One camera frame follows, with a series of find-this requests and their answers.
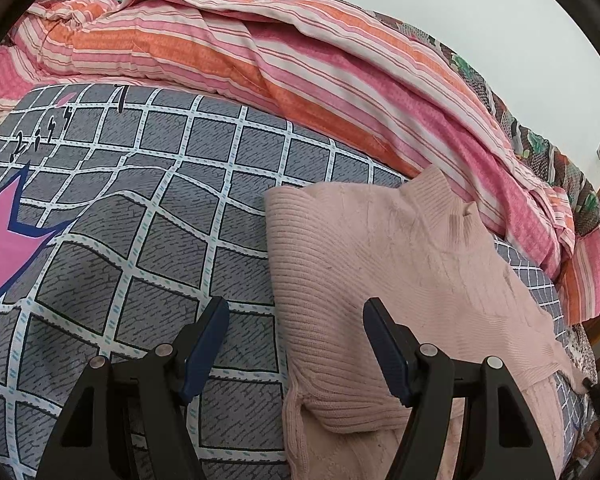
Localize dark floral patterned blanket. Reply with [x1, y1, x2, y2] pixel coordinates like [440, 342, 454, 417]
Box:
[370, 10, 600, 233]

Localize pink orange striped quilt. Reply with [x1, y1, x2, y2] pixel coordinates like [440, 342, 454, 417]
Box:
[0, 0, 600, 325]

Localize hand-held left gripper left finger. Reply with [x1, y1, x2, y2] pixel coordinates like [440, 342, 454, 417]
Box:
[37, 296, 231, 480]

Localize grey checked bed sheet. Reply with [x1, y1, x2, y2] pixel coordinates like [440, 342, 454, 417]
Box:
[0, 81, 593, 480]

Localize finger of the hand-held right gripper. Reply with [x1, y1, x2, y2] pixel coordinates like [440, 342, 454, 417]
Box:
[582, 377, 600, 428]

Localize pale floral mattress cover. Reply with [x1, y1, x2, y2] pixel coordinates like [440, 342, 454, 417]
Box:
[562, 322, 598, 386]

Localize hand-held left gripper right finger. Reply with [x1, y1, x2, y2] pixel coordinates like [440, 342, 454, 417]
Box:
[362, 297, 563, 480]

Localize pink knitted sweater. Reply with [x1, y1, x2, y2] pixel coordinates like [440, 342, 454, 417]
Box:
[264, 165, 590, 480]

